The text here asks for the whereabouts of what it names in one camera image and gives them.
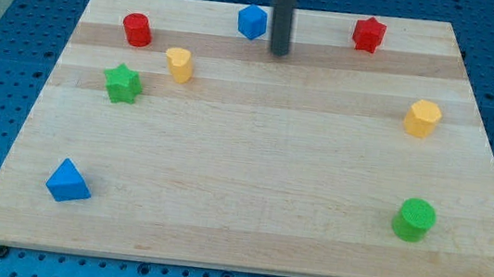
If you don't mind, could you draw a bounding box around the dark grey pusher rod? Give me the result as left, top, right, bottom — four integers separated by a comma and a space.
270, 0, 297, 57

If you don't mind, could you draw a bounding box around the blue cube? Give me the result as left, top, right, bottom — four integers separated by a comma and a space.
237, 5, 268, 40

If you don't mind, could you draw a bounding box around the yellow heart block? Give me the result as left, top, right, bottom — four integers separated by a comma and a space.
165, 47, 194, 83

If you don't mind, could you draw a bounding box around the red star block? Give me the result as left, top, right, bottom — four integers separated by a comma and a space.
352, 17, 387, 53

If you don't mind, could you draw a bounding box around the red cylinder block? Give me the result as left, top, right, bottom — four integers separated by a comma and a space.
123, 13, 152, 47

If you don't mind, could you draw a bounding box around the wooden board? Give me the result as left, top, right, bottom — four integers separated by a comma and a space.
0, 0, 494, 277

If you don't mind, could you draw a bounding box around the green star block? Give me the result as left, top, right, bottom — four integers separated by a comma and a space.
104, 64, 142, 104

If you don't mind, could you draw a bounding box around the yellow hexagon block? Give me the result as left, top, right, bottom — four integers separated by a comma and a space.
403, 99, 443, 139

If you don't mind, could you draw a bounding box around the green cylinder block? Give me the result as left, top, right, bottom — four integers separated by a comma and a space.
391, 197, 437, 243

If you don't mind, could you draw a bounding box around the blue triangle block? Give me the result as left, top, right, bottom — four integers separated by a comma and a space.
45, 158, 92, 202

